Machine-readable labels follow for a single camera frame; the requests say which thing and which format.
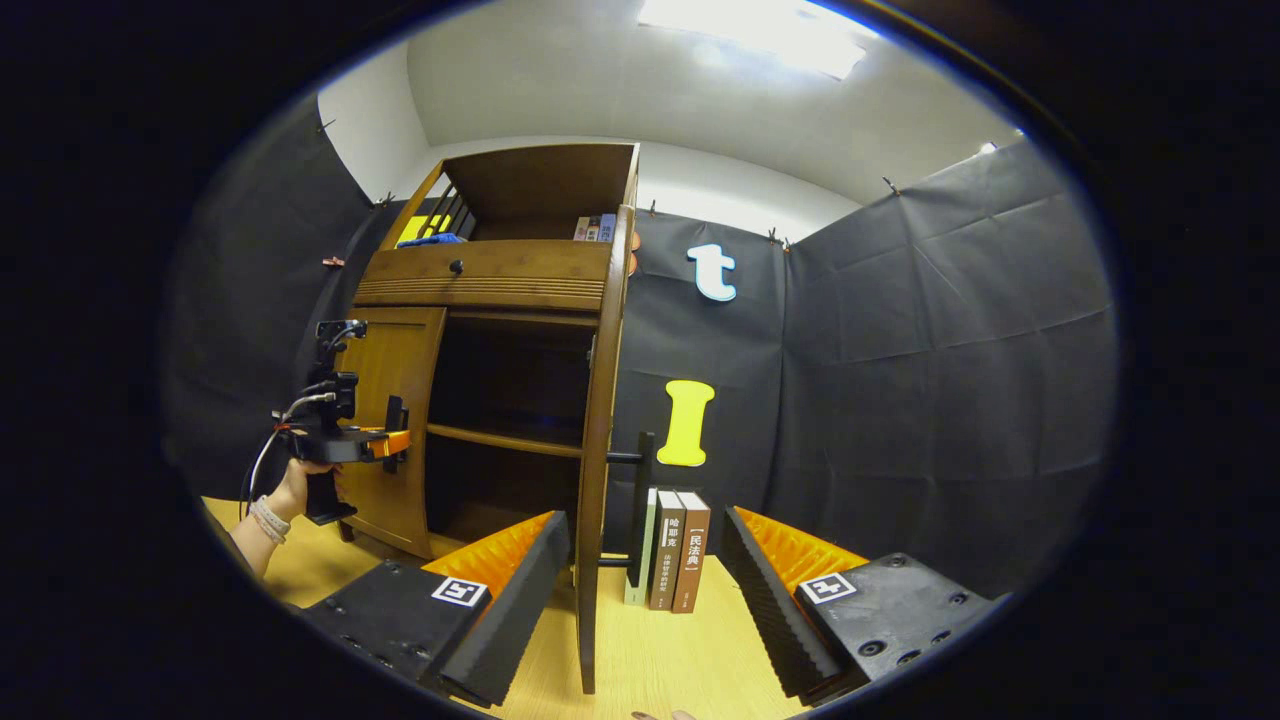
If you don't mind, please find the large ceiling light panel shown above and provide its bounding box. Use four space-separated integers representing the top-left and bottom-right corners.
638 0 881 81

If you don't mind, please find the pale green book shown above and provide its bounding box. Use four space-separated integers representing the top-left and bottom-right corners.
625 487 659 606

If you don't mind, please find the wooden double-door shoe cabinet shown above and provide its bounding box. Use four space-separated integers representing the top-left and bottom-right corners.
350 142 641 566

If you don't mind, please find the wooden drawer with black knob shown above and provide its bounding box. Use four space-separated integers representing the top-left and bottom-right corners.
353 240 613 311

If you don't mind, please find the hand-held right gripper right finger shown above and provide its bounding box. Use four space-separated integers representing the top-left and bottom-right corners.
720 505 1001 706

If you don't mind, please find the wooden cabinet door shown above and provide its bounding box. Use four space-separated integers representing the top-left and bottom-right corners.
335 305 448 559
573 205 658 696

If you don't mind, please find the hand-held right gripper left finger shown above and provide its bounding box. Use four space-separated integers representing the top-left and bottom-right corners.
300 510 571 709

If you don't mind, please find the white beaded bracelet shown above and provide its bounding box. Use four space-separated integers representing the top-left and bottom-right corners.
248 497 293 546

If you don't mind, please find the grey-brown book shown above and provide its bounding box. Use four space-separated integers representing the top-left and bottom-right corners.
648 490 687 611

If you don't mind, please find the white cable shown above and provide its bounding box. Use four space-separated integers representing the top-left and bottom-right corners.
240 392 337 521

